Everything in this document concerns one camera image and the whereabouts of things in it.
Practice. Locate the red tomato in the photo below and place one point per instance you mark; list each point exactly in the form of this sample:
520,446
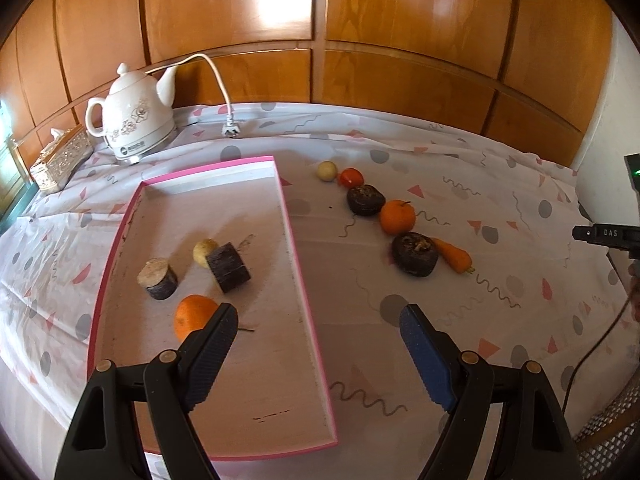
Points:
351,176

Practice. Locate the wooden panelled headboard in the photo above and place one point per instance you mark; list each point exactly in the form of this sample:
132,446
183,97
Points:
400,10

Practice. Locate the ornate beige tissue box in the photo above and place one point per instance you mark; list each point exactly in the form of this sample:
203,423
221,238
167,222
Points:
60,160

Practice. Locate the pale smooth longan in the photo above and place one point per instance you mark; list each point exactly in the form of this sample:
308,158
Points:
326,170

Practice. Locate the small water chestnut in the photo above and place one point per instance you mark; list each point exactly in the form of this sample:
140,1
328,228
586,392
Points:
366,200

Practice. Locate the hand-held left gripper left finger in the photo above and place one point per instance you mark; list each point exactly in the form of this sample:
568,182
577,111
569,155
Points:
212,355

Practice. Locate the pink shallow tray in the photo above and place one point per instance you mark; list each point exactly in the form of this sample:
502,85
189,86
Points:
280,310

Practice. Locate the woven rattan stool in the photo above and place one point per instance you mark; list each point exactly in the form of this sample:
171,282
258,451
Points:
610,435

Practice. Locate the short sugarcane piece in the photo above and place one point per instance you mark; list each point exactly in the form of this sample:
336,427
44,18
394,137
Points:
159,278

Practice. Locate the wooden framed window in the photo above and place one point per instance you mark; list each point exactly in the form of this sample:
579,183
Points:
10,180

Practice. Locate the long dark sugarcane piece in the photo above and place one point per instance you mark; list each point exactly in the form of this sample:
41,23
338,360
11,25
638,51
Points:
229,266

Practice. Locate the large water chestnut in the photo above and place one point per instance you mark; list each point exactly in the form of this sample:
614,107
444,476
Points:
414,255

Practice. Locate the yellow rough longan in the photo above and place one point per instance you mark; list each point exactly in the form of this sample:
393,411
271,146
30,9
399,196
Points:
204,251

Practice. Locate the small mandarin orange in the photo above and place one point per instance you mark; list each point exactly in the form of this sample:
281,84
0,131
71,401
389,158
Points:
397,216

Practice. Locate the white ceramic electric kettle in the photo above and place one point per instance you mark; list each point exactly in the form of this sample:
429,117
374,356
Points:
135,120

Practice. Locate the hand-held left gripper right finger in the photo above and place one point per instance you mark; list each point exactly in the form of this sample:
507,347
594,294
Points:
427,360

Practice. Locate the large mandarin orange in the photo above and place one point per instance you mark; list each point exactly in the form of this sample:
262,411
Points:
192,315

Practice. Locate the white patterned sheet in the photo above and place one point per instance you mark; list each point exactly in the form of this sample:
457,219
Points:
500,200

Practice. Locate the small carrot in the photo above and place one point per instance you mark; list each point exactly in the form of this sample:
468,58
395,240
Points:
452,256

